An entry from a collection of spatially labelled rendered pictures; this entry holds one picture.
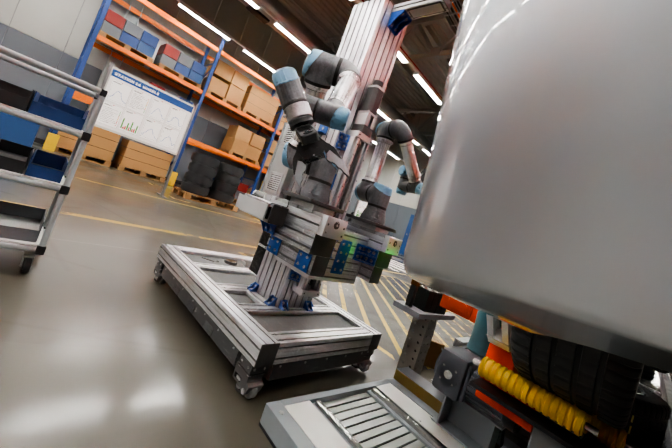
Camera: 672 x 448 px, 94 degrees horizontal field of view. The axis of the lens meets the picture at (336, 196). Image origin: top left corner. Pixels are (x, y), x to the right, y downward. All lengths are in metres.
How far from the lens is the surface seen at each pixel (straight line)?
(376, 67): 1.95
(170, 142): 6.82
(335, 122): 0.99
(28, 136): 6.34
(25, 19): 11.28
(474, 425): 1.74
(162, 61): 10.47
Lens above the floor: 0.79
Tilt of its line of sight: 3 degrees up
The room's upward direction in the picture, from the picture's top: 19 degrees clockwise
